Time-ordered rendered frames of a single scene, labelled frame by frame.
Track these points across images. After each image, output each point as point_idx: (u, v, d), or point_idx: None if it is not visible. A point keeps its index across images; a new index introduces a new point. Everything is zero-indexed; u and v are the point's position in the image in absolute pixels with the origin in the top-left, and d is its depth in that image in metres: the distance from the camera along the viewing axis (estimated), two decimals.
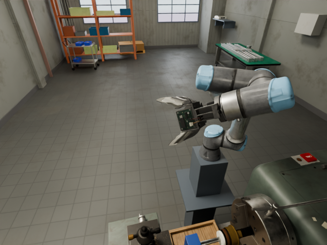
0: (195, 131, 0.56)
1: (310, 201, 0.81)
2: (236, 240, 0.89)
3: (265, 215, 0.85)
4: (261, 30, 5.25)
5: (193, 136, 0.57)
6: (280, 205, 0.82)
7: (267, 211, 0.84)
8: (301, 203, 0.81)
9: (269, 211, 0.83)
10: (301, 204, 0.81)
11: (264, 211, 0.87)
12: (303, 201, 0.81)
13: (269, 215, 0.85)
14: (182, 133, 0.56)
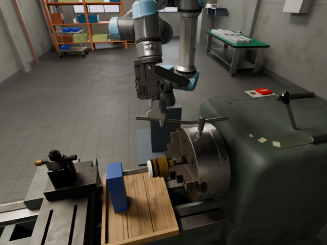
0: (160, 97, 0.56)
1: (159, 121, 0.64)
2: (165, 168, 0.75)
3: (202, 134, 0.73)
4: (251, 14, 5.12)
5: (162, 103, 0.56)
6: (194, 122, 0.67)
7: (203, 130, 0.70)
8: (171, 119, 0.65)
9: (203, 126, 0.70)
10: (171, 119, 0.65)
11: (202, 137, 0.71)
12: (168, 120, 0.64)
13: (197, 134, 0.72)
14: (152, 105, 0.58)
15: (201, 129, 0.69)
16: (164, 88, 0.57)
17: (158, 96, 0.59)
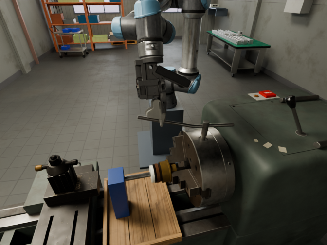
0: (160, 97, 0.56)
1: None
2: (168, 173, 0.74)
3: (206, 139, 0.71)
4: (252, 15, 5.10)
5: (162, 103, 0.56)
6: (197, 126, 0.66)
7: (207, 134, 0.69)
8: (173, 121, 0.64)
9: (207, 131, 0.68)
10: (173, 121, 0.65)
11: (205, 142, 0.70)
12: (170, 122, 0.64)
13: (201, 139, 0.71)
14: (153, 105, 0.58)
15: (205, 133, 0.67)
16: (164, 88, 0.57)
17: (159, 96, 0.59)
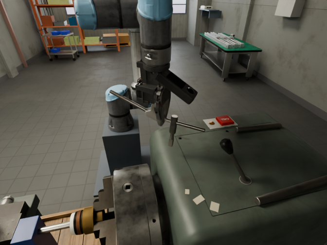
0: (154, 106, 0.54)
1: (130, 103, 0.62)
2: (90, 225, 0.62)
3: (132, 186, 0.59)
4: (244, 17, 4.98)
5: (154, 113, 0.55)
6: (164, 118, 0.60)
7: (174, 133, 0.61)
8: (141, 106, 0.62)
9: (176, 130, 0.61)
10: (142, 106, 0.62)
11: (129, 191, 0.58)
12: (137, 105, 0.62)
13: (125, 186, 0.59)
14: (151, 108, 0.58)
15: (171, 130, 0.61)
16: (160, 99, 0.52)
17: None
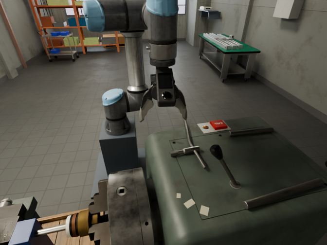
0: (147, 92, 0.57)
1: (185, 126, 0.85)
2: (85, 228, 0.64)
3: (125, 190, 0.61)
4: (243, 18, 5.00)
5: (142, 96, 0.57)
6: (191, 143, 0.75)
7: (185, 152, 0.71)
8: (189, 131, 0.82)
9: (188, 152, 0.71)
10: (188, 132, 0.82)
11: (123, 195, 0.60)
12: (188, 129, 0.83)
13: (119, 190, 0.61)
14: None
15: (187, 148, 0.71)
16: (152, 93, 0.55)
17: None
